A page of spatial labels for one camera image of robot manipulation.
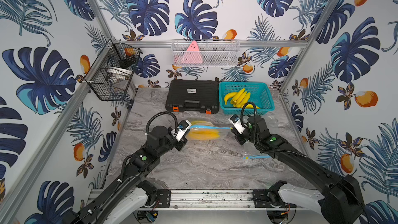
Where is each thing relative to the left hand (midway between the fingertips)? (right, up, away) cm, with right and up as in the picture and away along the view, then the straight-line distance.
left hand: (187, 126), depth 72 cm
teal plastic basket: (+52, +17, +45) cm, 71 cm away
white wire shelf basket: (+9, +41, +20) cm, 47 cm away
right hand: (+25, -1, +10) cm, 27 cm away
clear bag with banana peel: (+19, -3, +13) cm, 23 cm away
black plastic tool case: (+1, +17, +35) cm, 39 cm away
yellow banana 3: (+33, +17, +40) cm, 55 cm away
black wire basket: (-43, +25, +11) cm, 51 cm away
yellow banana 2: (+28, +18, +43) cm, 54 cm away
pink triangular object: (+2, +39, +18) cm, 43 cm away
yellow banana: (+39, +10, +31) cm, 51 cm away
